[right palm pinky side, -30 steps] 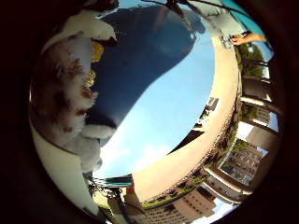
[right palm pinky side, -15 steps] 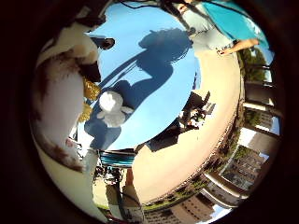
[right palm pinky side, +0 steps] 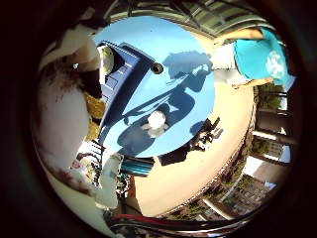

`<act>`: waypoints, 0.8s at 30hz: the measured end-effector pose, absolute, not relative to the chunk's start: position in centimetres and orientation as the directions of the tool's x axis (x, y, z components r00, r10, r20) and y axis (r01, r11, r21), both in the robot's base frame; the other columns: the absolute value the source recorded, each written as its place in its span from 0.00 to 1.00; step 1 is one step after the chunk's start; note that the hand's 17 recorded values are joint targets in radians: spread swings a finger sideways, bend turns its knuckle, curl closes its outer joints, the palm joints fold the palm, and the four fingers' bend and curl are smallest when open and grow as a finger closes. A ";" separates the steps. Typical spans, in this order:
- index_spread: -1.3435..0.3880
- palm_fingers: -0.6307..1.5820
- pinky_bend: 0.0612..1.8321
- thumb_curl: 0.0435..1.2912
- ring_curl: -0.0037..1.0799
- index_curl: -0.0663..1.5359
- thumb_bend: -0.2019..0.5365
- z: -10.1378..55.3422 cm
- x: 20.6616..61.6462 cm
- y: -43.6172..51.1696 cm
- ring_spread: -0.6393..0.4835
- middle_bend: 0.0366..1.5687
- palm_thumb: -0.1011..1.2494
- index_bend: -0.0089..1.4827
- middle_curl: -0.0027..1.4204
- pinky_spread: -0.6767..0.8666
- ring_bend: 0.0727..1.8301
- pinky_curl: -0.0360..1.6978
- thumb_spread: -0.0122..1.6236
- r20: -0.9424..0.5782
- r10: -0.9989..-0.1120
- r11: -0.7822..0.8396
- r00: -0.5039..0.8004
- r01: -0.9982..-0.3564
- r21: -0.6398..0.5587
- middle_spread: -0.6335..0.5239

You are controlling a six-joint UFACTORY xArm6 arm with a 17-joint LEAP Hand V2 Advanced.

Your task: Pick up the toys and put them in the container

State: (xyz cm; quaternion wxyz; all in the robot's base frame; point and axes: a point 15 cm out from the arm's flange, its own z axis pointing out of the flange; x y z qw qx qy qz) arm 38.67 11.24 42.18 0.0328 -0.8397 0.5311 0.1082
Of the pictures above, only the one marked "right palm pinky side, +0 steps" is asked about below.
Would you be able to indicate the blue striped block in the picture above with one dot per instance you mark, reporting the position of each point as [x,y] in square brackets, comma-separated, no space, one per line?
[137,166]

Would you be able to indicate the blue plastic container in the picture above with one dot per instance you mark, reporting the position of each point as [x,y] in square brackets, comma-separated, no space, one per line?
[124,76]

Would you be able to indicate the grey windowed building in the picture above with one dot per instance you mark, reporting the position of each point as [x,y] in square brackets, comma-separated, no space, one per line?
[252,195]

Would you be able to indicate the brown spotted plush toy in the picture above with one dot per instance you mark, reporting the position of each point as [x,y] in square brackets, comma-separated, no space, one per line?
[61,122]

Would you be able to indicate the white plush toy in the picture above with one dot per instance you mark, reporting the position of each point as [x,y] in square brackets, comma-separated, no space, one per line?
[156,121]

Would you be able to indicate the person in teal shirt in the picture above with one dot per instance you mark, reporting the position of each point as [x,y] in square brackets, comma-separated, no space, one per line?
[261,58]

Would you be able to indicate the small black cylinder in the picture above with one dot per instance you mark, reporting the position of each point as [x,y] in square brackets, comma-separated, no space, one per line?
[157,68]

